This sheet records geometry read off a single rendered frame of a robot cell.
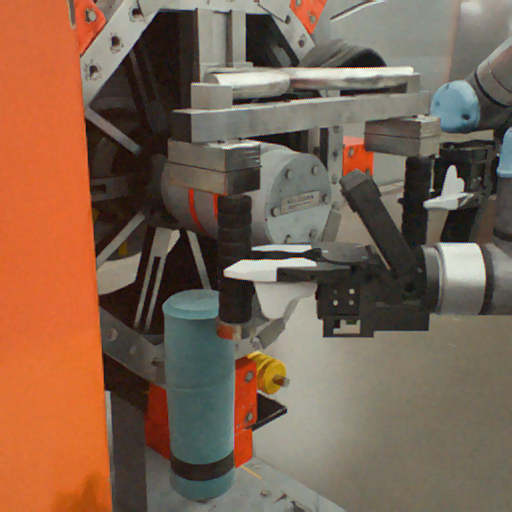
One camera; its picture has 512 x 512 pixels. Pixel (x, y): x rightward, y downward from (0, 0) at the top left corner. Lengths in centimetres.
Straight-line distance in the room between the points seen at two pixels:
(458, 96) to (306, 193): 30
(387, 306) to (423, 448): 128
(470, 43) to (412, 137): 243
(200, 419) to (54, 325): 50
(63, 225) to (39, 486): 15
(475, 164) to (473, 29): 234
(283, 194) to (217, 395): 26
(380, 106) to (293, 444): 123
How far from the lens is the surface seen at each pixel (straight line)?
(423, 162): 93
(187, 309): 82
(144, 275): 103
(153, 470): 125
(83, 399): 42
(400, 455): 193
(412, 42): 156
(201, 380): 84
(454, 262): 70
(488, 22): 331
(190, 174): 69
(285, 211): 84
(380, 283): 71
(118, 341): 90
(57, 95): 37
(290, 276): 66
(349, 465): 187
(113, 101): 114
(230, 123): 69
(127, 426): 123
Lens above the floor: 104
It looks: 17 degrees down
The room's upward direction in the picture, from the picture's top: straight up
